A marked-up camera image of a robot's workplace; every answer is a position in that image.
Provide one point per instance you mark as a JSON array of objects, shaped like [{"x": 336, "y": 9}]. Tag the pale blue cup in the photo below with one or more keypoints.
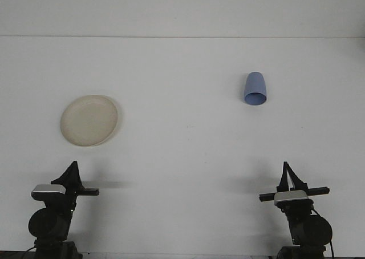
[{"x": 255, "y": 85}]

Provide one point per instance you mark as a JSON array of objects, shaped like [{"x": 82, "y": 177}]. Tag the pale round plate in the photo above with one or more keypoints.
[{"x": 88, "y": 122}]

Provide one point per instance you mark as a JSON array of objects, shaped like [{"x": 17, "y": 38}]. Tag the grey camera box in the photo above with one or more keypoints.
[
  {"x": 291, "y": 196},
  {"x": 47, "y": 189}
]

